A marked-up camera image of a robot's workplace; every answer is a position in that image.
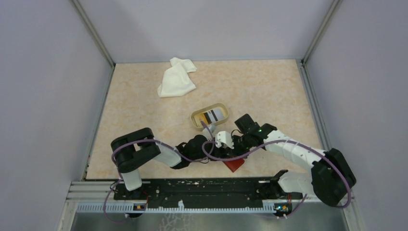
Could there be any gold VIP card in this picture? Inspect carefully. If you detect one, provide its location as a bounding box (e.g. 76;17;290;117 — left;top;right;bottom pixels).
193;113;208;127

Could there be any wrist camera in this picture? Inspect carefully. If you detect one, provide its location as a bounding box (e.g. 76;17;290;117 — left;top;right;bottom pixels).
205;124;217;136
215;131;234;149

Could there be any white crumpled cloth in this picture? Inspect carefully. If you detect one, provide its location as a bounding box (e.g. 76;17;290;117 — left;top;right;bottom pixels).
157;57;197;98

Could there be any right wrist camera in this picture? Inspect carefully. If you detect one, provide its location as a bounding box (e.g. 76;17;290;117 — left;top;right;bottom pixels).
215;131;234;149

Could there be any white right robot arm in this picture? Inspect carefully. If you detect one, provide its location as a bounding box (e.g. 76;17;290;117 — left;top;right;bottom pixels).
232;114;357;208

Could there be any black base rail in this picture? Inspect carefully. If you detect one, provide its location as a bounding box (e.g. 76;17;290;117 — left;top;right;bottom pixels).
114;177;303;209

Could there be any silver magnetic stripe card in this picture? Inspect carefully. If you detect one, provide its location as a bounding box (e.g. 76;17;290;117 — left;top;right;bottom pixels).
203;107;225;124

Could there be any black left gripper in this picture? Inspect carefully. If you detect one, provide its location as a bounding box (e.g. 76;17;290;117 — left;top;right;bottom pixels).
191;137;231;161

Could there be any beige oval tray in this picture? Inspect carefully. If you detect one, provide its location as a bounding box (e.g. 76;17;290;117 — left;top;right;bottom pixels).
190;103;229;130

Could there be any red card holder wallet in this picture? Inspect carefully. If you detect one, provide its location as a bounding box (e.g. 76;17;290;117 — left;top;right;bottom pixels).
223;158;245;173

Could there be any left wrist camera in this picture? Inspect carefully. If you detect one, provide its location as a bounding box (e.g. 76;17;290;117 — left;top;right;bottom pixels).
205;124;217;136

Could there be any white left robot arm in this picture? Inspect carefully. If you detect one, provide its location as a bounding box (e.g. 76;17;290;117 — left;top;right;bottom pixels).
111;125;215;199

